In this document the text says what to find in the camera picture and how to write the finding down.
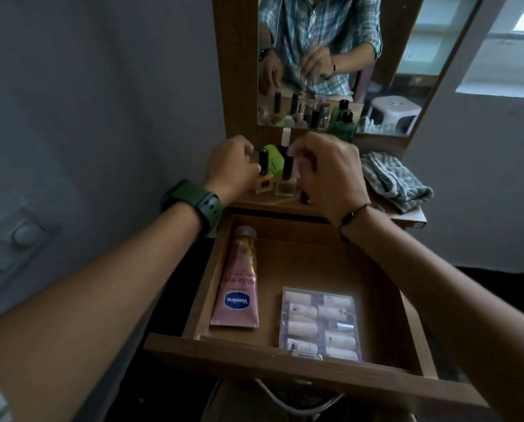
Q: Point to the person's left hand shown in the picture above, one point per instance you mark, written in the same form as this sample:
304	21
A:
226	164

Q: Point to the person's right hand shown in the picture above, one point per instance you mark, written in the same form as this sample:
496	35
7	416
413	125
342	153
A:
332	175

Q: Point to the person's right fingers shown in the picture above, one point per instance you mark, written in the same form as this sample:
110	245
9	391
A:
300	155

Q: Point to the person's left fingers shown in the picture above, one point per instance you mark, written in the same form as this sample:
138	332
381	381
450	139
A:
249	164

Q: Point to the person's right forearm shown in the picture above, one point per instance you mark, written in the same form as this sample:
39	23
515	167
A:
442	294

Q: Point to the person's left forearm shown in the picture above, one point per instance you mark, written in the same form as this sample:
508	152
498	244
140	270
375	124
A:
112	294

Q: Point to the yellow nail polish bottle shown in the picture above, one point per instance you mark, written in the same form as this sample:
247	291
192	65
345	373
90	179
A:
264	180

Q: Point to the white-capped nail polish bottle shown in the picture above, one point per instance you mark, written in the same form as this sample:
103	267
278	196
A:
285	136

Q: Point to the lime green bottle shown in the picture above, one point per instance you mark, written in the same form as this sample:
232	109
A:
273	155

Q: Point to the clear nail polish bottle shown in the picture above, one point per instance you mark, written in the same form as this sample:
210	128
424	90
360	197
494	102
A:
285	184

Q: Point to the small black cap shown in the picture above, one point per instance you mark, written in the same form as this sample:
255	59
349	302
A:
305	197

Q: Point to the green smartwatch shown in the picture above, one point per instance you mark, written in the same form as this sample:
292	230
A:
200	204

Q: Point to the grey checked cloth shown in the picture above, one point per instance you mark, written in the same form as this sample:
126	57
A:
394	180

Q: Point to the wooden dressing table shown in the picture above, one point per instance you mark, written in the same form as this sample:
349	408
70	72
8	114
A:
233	61

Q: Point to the wooden drawer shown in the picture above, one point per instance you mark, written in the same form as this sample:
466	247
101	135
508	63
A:
314	268

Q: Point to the pink lotion tube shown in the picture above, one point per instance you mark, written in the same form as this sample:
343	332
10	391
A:
240	281

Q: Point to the clear box of small bottles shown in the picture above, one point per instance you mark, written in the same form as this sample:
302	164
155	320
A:
321	323

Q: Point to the window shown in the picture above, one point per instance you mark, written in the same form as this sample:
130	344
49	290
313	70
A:
503	48

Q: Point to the wall mirror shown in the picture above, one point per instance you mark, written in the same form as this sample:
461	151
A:
420	52

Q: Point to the white wall switch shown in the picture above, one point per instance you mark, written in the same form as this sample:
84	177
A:
15	241

